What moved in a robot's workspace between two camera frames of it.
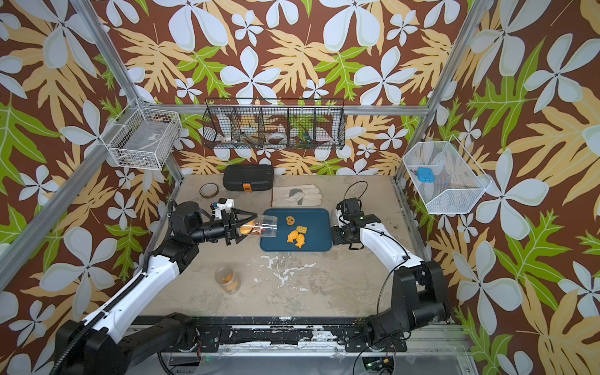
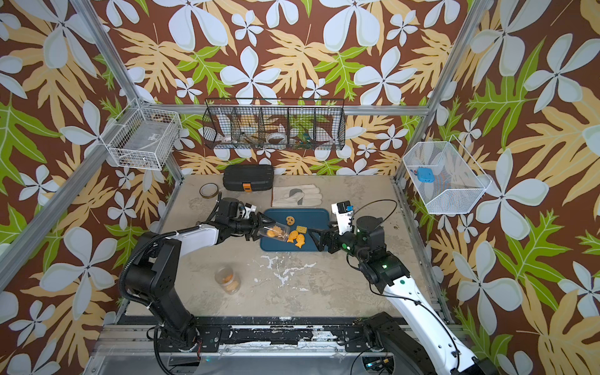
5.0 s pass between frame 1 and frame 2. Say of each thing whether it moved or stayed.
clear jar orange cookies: stayed
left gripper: moved
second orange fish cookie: stayed
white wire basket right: stayed
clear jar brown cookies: moved
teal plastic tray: stayed
